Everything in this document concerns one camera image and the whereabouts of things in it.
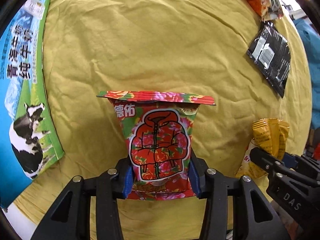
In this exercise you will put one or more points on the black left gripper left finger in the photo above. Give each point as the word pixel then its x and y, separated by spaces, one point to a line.
pixel 69 215

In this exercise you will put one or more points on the yellow wrinkled cloth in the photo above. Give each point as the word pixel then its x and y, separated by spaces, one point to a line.
pixel 185 46

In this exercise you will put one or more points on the red floral snack bag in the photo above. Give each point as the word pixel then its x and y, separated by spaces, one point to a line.
pixel 157 128

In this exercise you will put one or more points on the yellow snack bag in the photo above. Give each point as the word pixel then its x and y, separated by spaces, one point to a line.
pixel 269 134

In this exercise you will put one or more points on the black snack bag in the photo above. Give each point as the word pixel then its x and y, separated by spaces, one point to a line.
pixel 271 54

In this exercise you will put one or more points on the teal blue blanket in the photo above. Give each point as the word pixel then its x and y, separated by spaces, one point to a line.
pixel 310 39

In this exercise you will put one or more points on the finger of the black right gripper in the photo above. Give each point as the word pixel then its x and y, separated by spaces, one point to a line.
pixel 268 163
pixel 302 164

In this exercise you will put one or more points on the blue green milk carton box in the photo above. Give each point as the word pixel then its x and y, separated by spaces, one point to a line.
pixel 29 142

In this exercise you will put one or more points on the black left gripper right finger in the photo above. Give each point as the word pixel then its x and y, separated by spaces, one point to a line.
pixel 253 215

